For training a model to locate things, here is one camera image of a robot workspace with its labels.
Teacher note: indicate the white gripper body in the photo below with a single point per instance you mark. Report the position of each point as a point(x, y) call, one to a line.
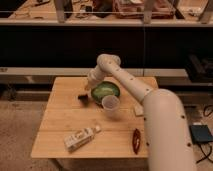
point(92, 80)

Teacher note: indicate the black eraser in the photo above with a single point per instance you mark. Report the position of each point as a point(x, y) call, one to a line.
point(83, 97)

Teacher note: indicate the white milk carton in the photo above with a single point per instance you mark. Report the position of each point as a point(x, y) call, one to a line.
point(80, 138)

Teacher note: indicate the black box on floor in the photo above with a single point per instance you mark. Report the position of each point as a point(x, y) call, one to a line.
point(200, 134)

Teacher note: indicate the wooden table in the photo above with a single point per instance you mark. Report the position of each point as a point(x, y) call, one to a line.
point(65, 115)

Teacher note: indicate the green bowl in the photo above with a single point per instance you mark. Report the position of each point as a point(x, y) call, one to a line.
point(104, 89)

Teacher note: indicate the clear plastic cup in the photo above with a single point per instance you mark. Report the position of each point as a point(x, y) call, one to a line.
point(110, 105)

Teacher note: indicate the red chili pepper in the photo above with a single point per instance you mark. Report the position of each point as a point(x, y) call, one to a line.
point(136, 141)

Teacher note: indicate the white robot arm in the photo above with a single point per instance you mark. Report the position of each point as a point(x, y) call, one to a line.
point(167, 133)

